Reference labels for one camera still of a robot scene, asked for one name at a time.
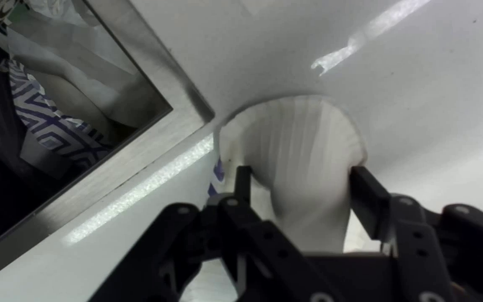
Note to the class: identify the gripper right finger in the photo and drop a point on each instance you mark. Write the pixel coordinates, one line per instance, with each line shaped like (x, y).
(409, 235)

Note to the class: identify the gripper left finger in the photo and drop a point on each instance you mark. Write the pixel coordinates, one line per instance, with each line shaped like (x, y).
(241, 235)

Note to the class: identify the white paper plate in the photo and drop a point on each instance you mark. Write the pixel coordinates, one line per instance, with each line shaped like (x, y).
(304, 167)

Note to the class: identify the trash disposer opening steel frame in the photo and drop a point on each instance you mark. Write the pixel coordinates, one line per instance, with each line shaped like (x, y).
(111, 138)

